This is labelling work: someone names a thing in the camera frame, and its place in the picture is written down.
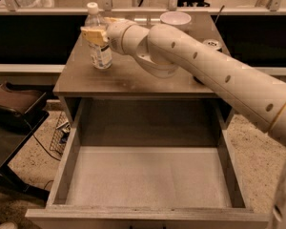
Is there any black cable on floor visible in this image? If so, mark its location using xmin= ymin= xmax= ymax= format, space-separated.
xmin=31 ymin=132 xmax=61 ymax=162

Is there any wire mesh basket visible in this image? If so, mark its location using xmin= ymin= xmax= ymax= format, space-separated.
xmin=50 ymin=112 xmax=71 ymax=156

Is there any dark brown chair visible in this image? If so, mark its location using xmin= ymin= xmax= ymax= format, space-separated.
xmin=0 ymin=82 xmax=50 ymax=201

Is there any white ceramic bowl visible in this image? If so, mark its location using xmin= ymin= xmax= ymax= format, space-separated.
xmin=160 ymin=11 xmax=192 ymax=32

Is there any dark blue soda can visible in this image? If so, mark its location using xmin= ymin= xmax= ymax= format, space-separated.
xmin=193 ymin=38 xmax=223 ymax=85

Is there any clear plastic water bottle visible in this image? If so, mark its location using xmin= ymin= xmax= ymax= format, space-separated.
xmin=84 ymin=2 xmax=112 ymax=70

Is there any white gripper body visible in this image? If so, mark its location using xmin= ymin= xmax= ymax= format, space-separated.
xmin=107 ymin=20 xmax=135 ymax=54

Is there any open grey drawer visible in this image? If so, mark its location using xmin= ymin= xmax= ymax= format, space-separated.
xmin=26 ymin=99 xmax=269 ymax=229

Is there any grey cabinet with glossy top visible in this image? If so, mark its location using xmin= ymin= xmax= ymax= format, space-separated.
xmin=52 ymin=10 xmax=250 ymax=132

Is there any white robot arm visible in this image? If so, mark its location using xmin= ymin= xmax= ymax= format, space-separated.
xmin=81 ymin=18 xmax=286 ymax=229

